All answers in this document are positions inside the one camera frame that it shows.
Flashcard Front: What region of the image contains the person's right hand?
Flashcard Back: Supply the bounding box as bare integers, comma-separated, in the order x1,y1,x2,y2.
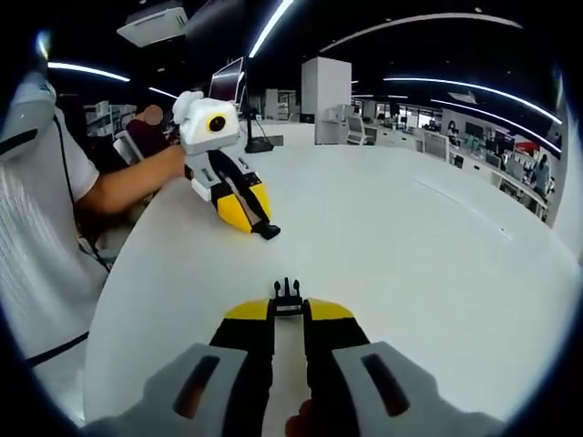
284,398,321,437

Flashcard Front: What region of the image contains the open laptop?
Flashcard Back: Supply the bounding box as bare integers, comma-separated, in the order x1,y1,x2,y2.
208,57,247,109

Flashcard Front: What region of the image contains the black pronged buckle part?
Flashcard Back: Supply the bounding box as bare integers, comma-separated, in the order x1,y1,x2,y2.
268,277,305,319

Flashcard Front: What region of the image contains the ceiling air conditioner unit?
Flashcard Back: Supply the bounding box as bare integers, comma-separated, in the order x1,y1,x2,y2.
116,0,189,47

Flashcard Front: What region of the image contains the ceiling light strip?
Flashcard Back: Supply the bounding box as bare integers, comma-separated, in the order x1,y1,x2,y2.
248,0,295,59

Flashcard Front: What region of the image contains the grey office chair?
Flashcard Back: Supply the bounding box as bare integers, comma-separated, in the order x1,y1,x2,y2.
422,131,450,161
346,116,371,147

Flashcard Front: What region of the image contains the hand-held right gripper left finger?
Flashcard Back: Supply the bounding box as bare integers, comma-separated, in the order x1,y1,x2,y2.
86,298,277,437

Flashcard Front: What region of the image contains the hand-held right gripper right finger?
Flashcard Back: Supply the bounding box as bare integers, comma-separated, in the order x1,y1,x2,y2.
303,296,507,437

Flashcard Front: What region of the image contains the black device cable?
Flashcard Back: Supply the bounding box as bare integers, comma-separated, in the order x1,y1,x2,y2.
50,111,113,274

